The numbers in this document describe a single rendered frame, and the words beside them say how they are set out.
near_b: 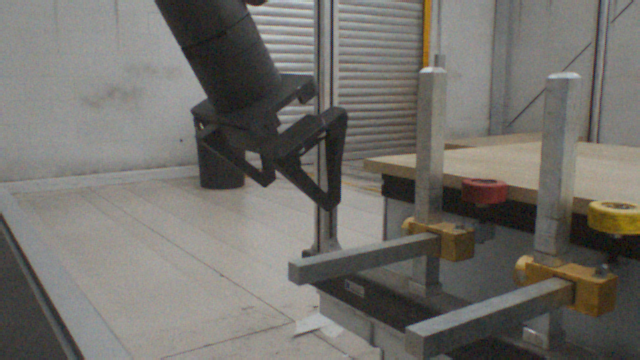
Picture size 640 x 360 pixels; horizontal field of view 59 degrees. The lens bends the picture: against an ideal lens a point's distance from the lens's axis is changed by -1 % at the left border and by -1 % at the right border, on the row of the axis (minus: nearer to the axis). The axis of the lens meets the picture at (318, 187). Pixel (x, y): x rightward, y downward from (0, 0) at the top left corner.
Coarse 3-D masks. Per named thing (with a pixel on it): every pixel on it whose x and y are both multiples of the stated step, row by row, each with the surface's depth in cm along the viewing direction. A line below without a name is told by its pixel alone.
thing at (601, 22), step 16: (608, 0) 179; (608, 16) 180; (592, 32) 183; (608, 32) 181; (592, 48) 183; (592, 64) 184; (592, 80) 185; (592, 96) 186; (592, 112) 186; (592, 128) 186
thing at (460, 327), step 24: (600, 264) 85; (624, 264) 85; (528, 288) 76; (552, 288) 75; (456, 312) 68; (480, 312) 68; (504, 312) 69; (528, 312) 72; (408, 336) 64; (432, 336) 62; (456, 336) 65; (480, 336) 67
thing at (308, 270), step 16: (464, 224) 105; (480, 224) 105; (400, 240) 95; (416, 240) 95; (432, 240) 97; (480, 240) 104; (320, 256) 86; (336, 256) 86; (352, 256) 87; (368, 256) 89; (384, 256) 91; (400, 256) 93; (416, 256) 95; (288, 272) 84; (304, 272) 82; (320, 272) 84; (336, 272) 86; (352, 272) 87
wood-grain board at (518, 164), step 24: (504, 144) 168; (528, 144) 170; (600, 144) 170; (384, 168) 133; (408, 168) 126; (456, 168) 124; (480, 168) 124; (504, 168) 124; (528, 168) 124; (576, 168) 124; (600, 168) 124; (624, 168) 124; (528, 192) 101; (576, 192) 97; (600, 192) 97; (624, 192) 97
